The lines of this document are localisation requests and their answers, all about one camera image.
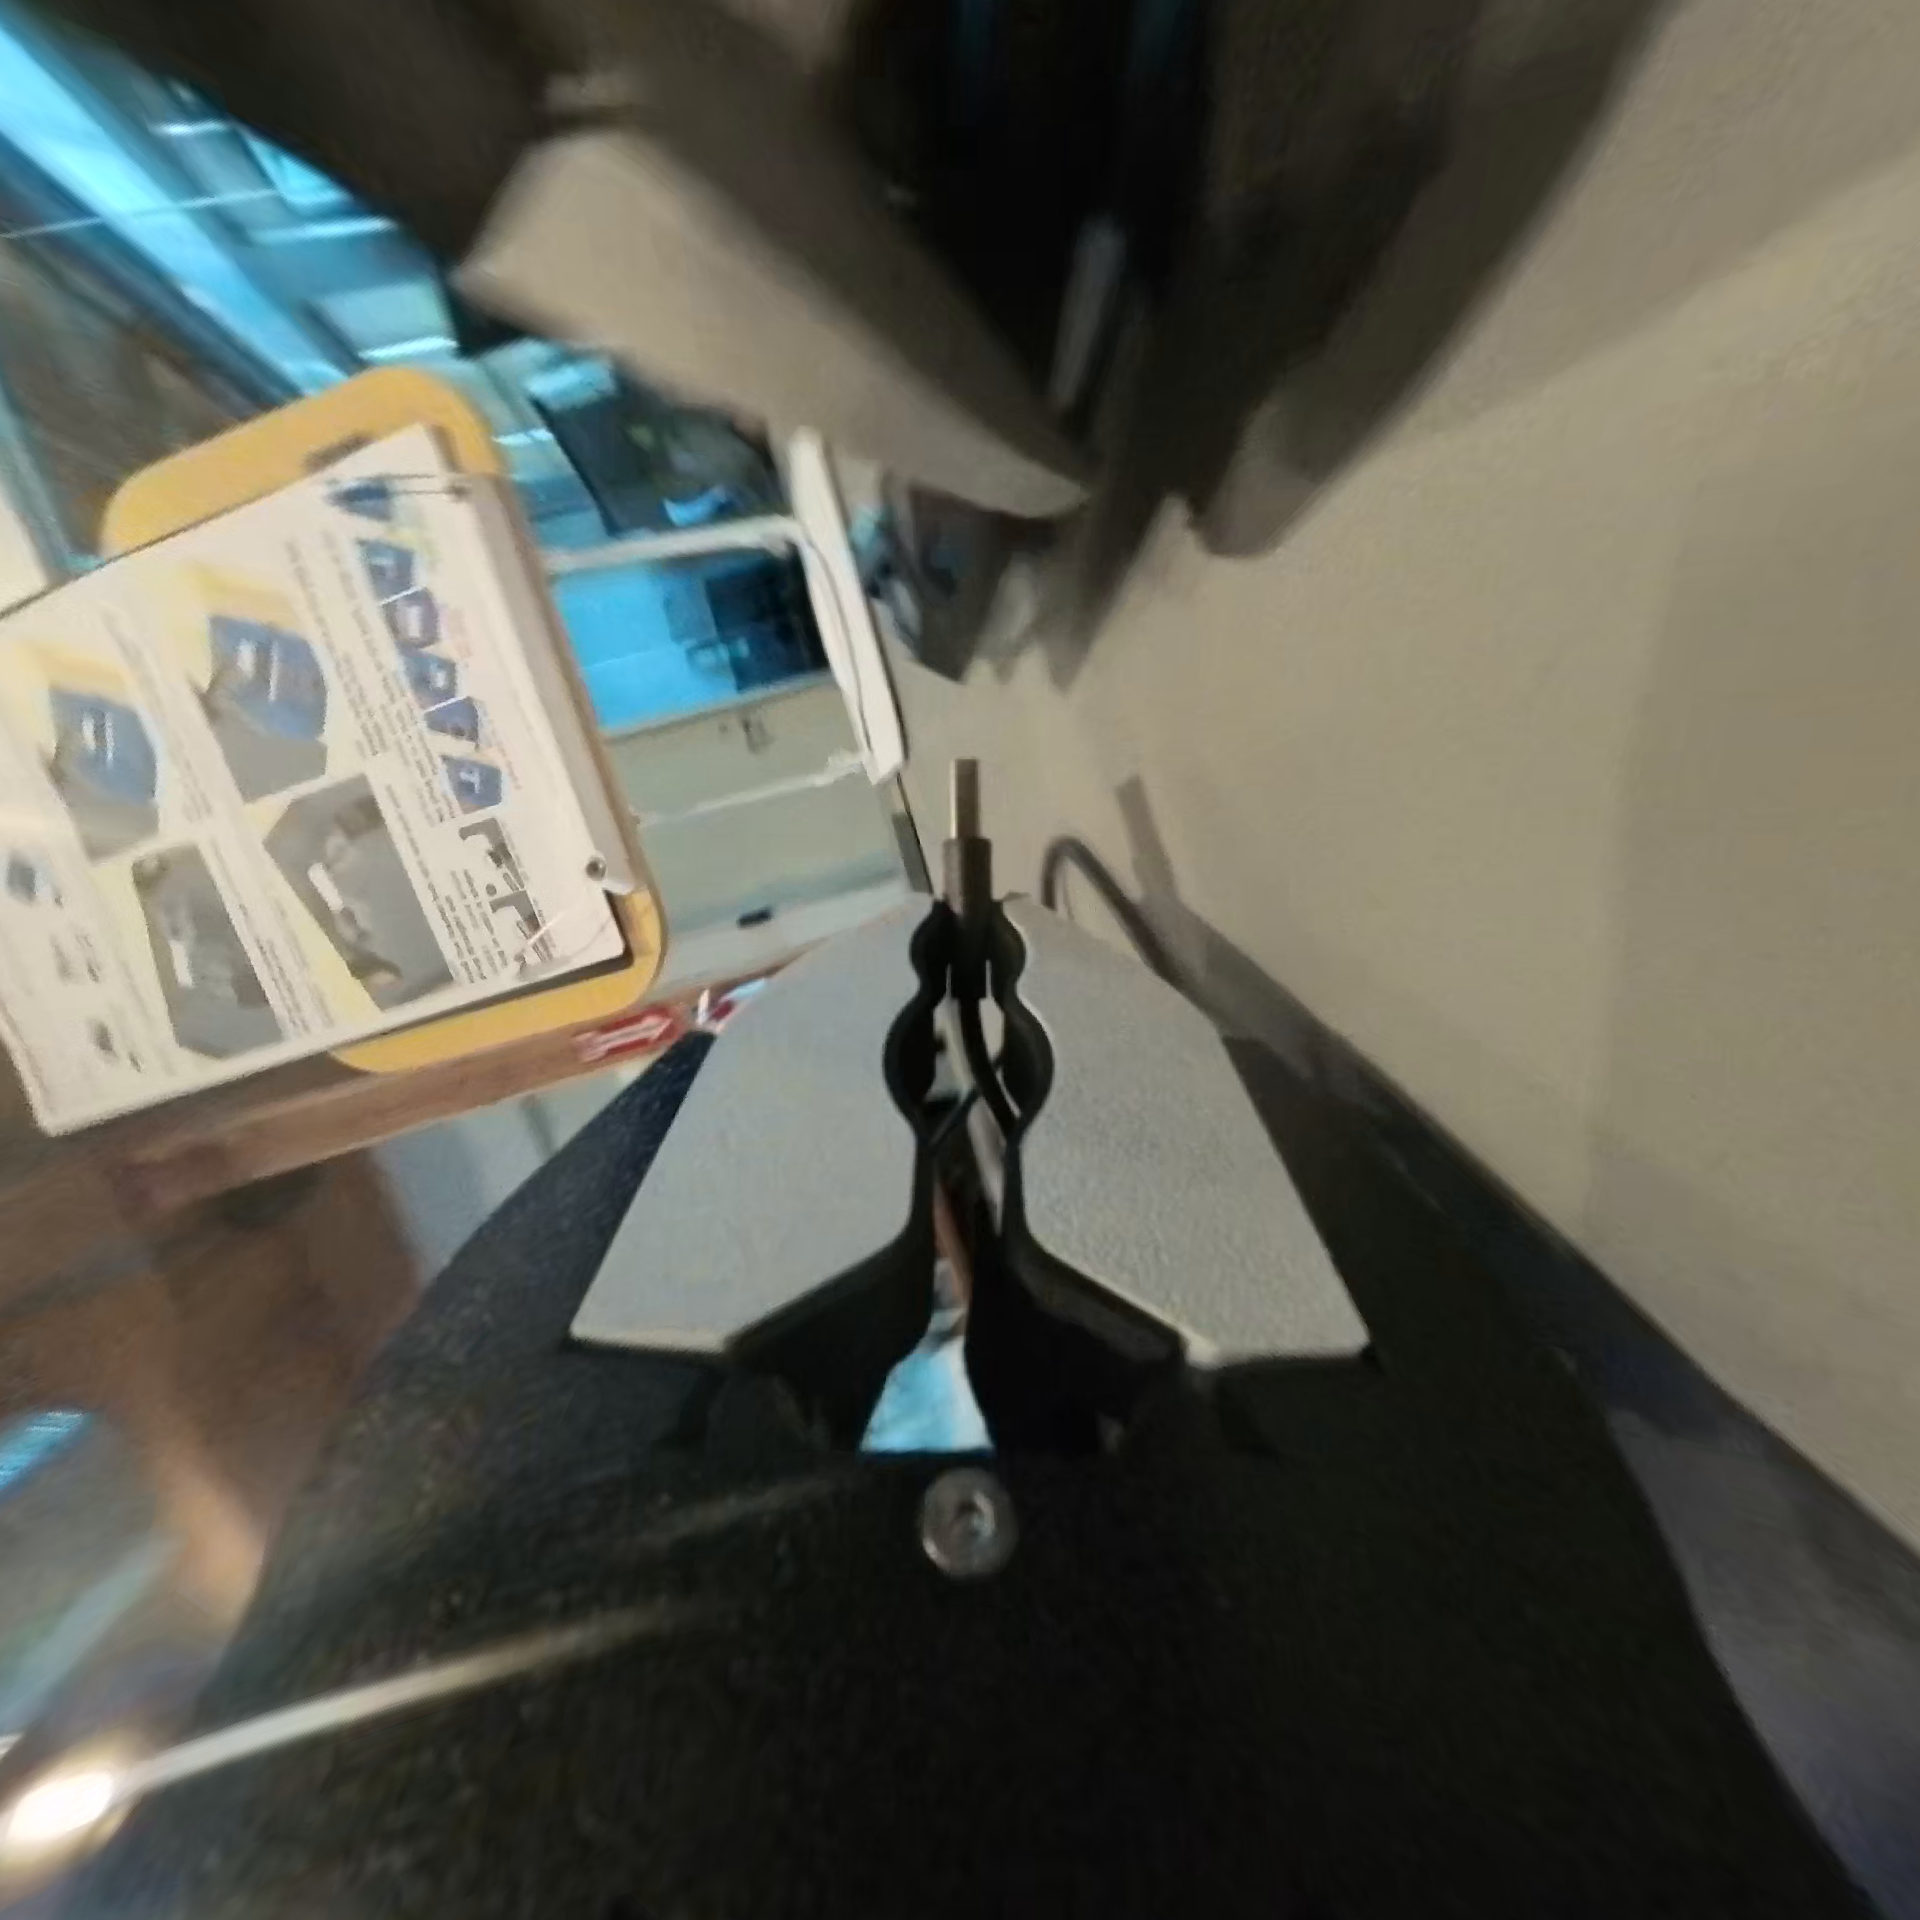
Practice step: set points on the printed instruction sheet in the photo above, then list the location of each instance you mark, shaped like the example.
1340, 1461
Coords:
299, 781

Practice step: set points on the white sign base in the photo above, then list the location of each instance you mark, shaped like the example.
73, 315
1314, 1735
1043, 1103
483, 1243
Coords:
849, 599

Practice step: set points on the wooden sign board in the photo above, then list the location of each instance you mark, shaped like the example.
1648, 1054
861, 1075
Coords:
388, 412

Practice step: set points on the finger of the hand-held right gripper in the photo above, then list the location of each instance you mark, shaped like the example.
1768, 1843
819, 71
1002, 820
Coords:
749, 285

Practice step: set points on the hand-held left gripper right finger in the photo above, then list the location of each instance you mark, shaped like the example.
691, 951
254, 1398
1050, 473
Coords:
1185, 1172

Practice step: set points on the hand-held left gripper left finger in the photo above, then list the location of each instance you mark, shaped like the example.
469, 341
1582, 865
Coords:
763, 1172

